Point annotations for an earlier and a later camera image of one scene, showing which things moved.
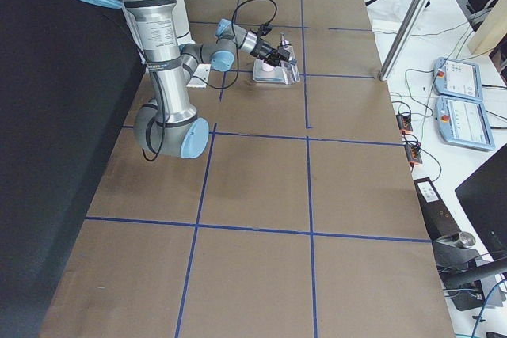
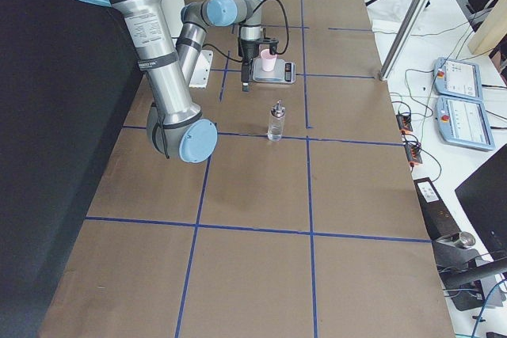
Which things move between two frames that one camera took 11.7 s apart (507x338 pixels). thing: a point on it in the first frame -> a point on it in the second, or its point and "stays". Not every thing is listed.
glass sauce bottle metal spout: x=283 y=43 -> x=275 y=124
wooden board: x=492 y=29 stays
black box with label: x=439 y=220 stays
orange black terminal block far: x=404 y=123 stays
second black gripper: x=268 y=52 -> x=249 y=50
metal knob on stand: x=466 y=239 stays
